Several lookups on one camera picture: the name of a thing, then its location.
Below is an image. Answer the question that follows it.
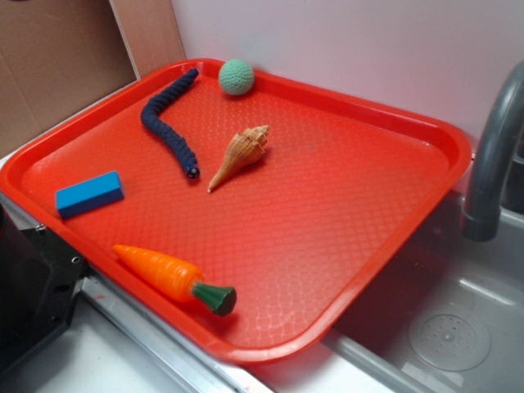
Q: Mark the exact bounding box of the tan conch shell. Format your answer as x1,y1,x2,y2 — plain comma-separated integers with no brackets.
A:
208,124,269,193

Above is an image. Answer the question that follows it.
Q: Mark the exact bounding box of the red plastic tray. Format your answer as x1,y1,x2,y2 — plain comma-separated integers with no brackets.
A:
1,59,472,364

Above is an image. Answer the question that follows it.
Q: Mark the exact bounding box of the orange plastic toy carrot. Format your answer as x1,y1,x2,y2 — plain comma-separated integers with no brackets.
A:
112,245,237,317

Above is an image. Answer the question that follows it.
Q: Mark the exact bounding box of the green textured ball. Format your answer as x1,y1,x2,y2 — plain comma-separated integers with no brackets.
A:
219,59,255,96

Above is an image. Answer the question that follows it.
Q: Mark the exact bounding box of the blue rectangular block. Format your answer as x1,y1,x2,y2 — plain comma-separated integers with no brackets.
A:
56,171,124,219

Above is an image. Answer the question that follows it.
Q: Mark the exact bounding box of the grey plastic faucet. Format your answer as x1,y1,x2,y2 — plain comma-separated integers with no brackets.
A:
460,62,523,242

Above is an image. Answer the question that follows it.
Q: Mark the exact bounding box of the grey plastic sink basin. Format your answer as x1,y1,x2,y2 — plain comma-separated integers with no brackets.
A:
253,196,523,392

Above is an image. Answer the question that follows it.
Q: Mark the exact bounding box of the brown cardboard panel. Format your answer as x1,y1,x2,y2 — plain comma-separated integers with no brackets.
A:
1,1,185,156

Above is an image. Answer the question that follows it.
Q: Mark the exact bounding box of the dark blue braided rope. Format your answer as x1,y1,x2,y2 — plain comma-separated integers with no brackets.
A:
139,68,202,180

